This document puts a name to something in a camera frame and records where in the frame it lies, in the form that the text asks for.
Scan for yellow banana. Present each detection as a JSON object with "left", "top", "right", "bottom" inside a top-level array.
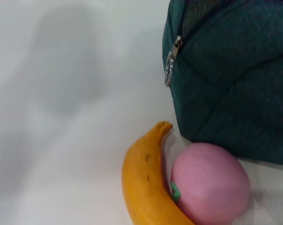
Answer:
[{"left": 122, "top": 120, "right": 196, "bottom": 225}]

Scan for pink toy peach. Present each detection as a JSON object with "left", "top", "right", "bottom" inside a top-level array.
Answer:
[{"left": 171, "top": 142, "right": 251, "bottom": 225}]

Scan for dark teal lunch bag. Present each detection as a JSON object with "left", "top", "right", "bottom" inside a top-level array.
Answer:
[{"left": 162, "top": 0, "right": 283, "bottom": 167}]

